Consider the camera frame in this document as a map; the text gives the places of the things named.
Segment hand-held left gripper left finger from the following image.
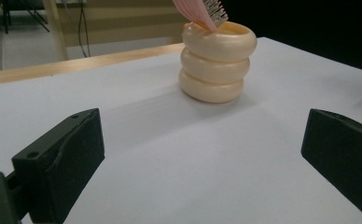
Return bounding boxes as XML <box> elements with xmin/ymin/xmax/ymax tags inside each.
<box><xmin>10</xmin><ymin>107</ymin><xmax>105</xmax><ymax>224</ymax></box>

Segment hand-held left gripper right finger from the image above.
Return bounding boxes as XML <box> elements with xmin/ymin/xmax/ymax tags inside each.
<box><xmin>300</xmin><ymin>107</ymin><xmax>362</xmax><ymax>224</ymax></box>

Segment cream ribbed cup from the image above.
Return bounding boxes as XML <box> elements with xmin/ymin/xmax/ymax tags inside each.
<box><xmin>177</xmin><ymin>21</ymin><xmax>258</xmax><ymax>105</ymax></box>

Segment pink hairbrush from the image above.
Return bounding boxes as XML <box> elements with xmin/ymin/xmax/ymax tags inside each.
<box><xmin>172</xmin><ymin>0</ymin><xmax>230</xmax><ymax>33</ymax></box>

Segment white table cover board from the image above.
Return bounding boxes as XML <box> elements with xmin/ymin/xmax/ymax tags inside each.
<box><xmin>0</xmin><ymin>36</ymin><xmax>362</xmax><ymax>224</ymax></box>

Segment black metal stand legs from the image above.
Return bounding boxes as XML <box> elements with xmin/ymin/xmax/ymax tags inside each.
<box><xmin>0</xmin><ymin>0</ymin><xmax>50</xmax><ymax>35</ymax></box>

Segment black hanging cable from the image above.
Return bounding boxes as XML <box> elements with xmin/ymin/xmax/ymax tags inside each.
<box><xmin>77</xmin><ymin>0</ymin><xmax>92</xmax><ymax>59</ymax></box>

